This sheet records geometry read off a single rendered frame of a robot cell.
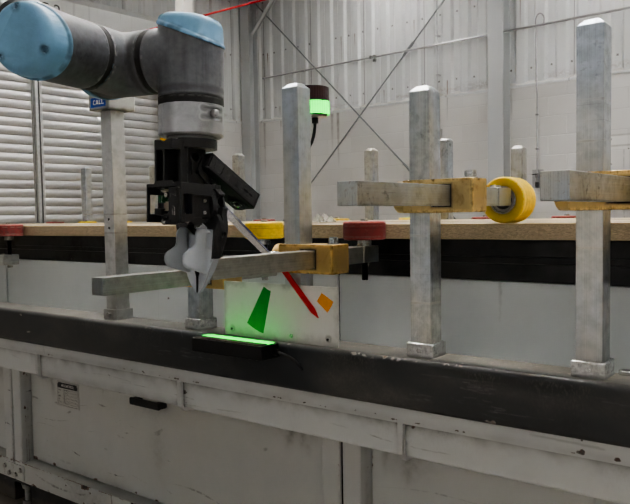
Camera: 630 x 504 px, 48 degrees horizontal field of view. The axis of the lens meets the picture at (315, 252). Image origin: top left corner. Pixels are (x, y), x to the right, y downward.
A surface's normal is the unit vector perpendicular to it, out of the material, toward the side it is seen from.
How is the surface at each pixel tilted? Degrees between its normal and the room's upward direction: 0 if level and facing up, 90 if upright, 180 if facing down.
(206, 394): 90
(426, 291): 90
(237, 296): 90
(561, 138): 90
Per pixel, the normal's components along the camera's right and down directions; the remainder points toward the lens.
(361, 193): 0.79, 0.02
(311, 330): -0.61, 0.05
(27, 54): -0.33, 0.10
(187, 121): 0.00, 0.04
